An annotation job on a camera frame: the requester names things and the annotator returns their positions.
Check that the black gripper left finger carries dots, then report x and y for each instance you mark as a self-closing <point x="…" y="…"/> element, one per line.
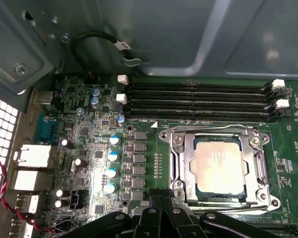
<point x="149" y="223"/>

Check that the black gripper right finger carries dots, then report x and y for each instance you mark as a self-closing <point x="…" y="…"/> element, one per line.
<point x="178" y="223"/>

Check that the metal socket cover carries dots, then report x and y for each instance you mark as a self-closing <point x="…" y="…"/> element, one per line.
<point x="187" y="168"/>

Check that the silver square CPU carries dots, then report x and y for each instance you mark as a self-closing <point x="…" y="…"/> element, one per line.
<point x="218" y="166"/>

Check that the CPU socket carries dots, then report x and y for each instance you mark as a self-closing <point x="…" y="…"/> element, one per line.
<point x="178" y="139"/>

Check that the black-clip RAM slot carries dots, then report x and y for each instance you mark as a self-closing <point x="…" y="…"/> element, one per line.
<point x="188" y="93"/>
<point x="188" y="111"/>

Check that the white-clip RAM slot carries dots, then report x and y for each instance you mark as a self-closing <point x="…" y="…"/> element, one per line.
<point x="188" y="86"/>
<point x="188" y="101"/>

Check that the green motherboard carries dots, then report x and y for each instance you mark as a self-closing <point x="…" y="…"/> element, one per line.
<point x="290" y="173"/>

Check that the black open PC case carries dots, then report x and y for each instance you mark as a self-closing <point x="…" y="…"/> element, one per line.
<point x="164" y="37"/>

